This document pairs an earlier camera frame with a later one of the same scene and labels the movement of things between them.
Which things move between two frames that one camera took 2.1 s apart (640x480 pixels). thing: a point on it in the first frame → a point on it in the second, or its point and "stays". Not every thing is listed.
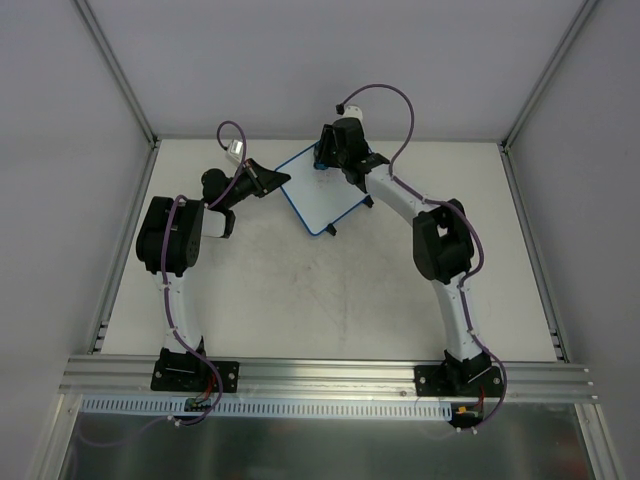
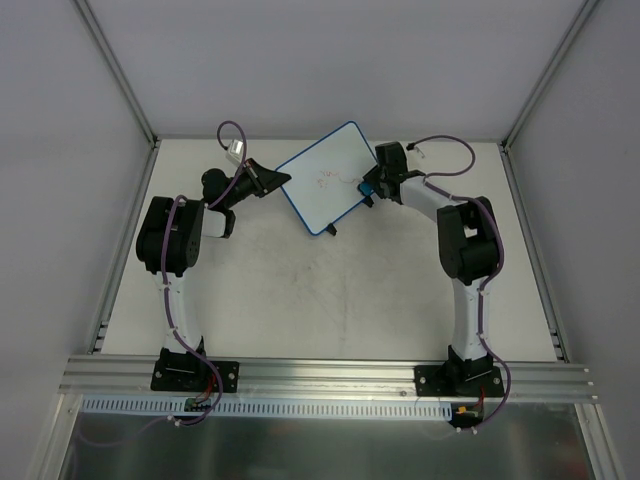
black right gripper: (324, 150) → (379, 181)
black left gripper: (258, 180) stays
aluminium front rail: (133, 376) stays
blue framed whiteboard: (321, 196) stays
